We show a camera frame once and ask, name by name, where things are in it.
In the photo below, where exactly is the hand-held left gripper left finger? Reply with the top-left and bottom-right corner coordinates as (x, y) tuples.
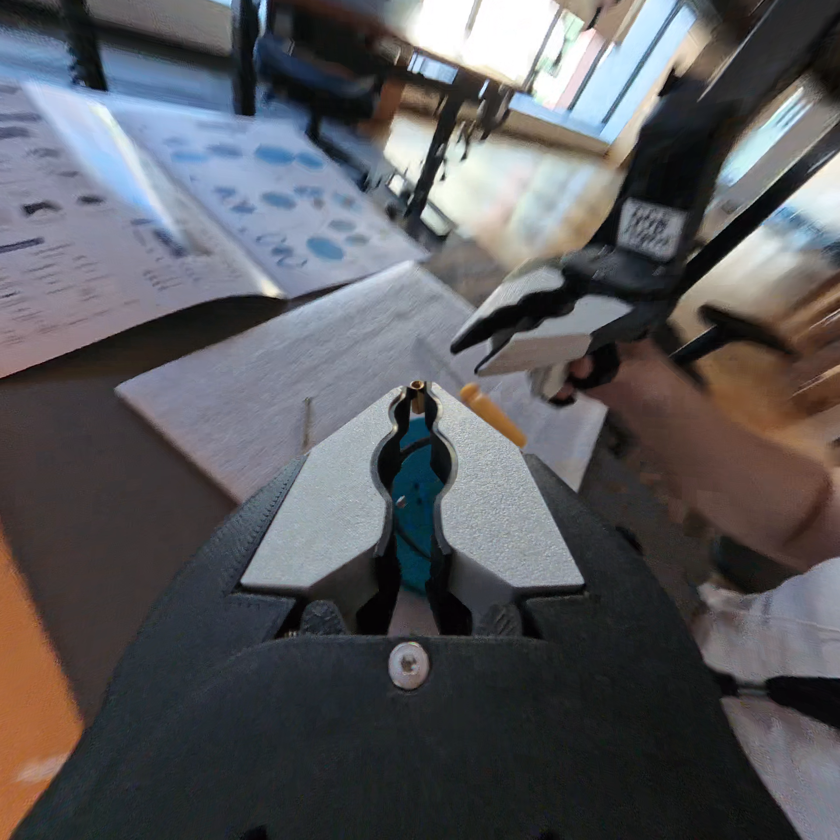
(240, 386), (404, 632)

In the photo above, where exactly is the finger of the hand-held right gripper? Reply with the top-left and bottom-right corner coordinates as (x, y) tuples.
(450, 264), (568, 357)
(474, 295), (634, 380)

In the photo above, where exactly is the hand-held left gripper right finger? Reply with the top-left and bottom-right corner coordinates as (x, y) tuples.
(425, 385), (586, 611)

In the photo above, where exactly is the yellow handled screwdriver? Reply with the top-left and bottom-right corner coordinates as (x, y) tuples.
(458, 383), (529, 449)

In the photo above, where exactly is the blue round metal turntable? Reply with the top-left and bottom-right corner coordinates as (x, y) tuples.
(390, 419), (448, 595)

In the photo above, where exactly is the person's right forearm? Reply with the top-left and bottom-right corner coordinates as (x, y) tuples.
(650, 354), (840, 572)

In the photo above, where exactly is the dark grey desk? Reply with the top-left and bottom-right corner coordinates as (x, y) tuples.
(0, 259), (657, 723)

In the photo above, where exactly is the person's right hand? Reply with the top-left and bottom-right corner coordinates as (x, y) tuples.
(619, 343), (678, 403)

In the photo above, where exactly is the black leg office table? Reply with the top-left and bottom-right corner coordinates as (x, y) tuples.
(269, 0), (592, 244)

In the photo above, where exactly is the white foam sheet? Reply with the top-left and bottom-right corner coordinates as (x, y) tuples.
(115, 260), (609, 504)

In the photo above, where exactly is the black office chair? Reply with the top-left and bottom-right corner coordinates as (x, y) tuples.
(252, 26), (395, 142)

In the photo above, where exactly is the orange cardboard box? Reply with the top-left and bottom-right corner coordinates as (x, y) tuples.
(0, 524), (85, 836)

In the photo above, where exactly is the white printed manual booklet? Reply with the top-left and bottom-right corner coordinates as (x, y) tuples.
(0, 77), (431, 381)

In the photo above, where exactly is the black metal frame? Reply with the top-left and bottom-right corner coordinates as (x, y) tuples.
(669, 0), (840, 368)

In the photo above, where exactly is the black lanyard strap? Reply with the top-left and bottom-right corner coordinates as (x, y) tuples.
(712, 668), (840, 731)

